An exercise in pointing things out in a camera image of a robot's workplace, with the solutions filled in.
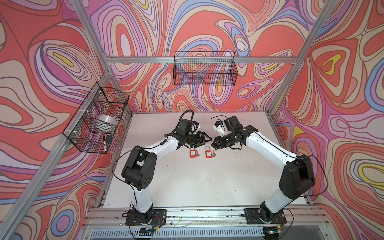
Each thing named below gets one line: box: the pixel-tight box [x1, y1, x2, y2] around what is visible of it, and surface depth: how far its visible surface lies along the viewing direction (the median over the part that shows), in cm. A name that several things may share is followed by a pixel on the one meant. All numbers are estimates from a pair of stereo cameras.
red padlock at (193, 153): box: [190, 147, 197, 158], surface depth 97 cm
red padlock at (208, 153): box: [205, 145, 213, 159], surface depth 97 cm
